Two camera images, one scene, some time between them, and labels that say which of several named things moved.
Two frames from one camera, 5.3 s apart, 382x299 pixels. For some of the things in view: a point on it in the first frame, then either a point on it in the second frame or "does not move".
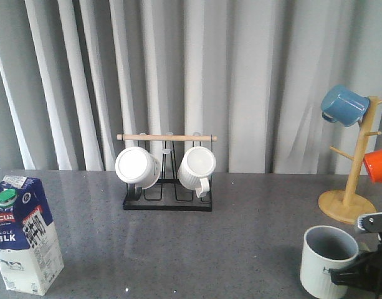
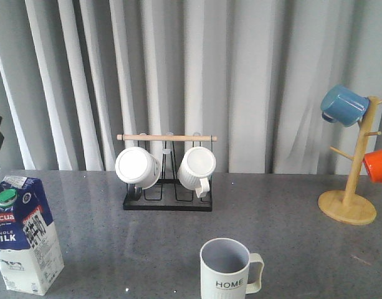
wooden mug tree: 346,206 does not move
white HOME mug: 324,248 -> 228,270
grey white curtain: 67,76 does not move
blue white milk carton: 23,235 does not move
